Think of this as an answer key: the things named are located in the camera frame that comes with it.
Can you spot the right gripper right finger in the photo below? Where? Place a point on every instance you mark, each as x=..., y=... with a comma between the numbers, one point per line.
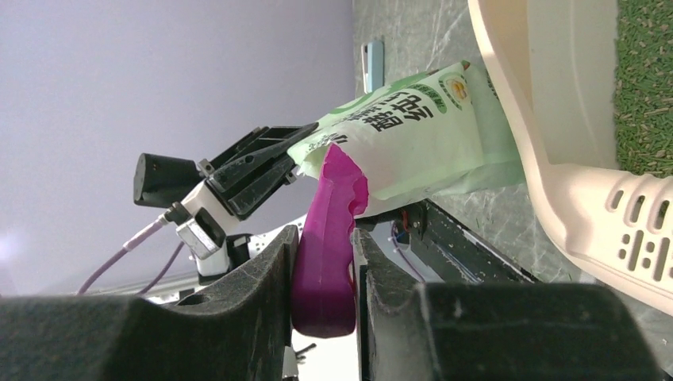
x=409, y=330

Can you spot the green cat litter bag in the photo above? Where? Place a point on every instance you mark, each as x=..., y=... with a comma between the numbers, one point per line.
x=441, y=131

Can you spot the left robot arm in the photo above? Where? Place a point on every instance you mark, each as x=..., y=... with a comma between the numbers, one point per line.
x=242, y=247

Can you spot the green litter pellets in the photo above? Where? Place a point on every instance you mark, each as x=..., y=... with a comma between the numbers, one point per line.
x=643, y=95

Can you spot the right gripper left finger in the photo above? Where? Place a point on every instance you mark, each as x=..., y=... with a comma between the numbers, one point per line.
x=237, y=328

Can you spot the magenta litter scoop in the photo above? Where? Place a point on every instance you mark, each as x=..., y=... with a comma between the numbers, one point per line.
x=322, y=298

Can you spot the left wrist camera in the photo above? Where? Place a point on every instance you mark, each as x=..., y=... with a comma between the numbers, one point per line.
x=159, y=181

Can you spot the light blue stapler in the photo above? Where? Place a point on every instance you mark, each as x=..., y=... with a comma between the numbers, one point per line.
x=372, y=59

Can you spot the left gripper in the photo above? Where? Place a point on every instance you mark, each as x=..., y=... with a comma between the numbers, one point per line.
x=259, y=165

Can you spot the beige litter box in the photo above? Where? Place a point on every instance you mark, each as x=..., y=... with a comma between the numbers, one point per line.
x=552, y=64

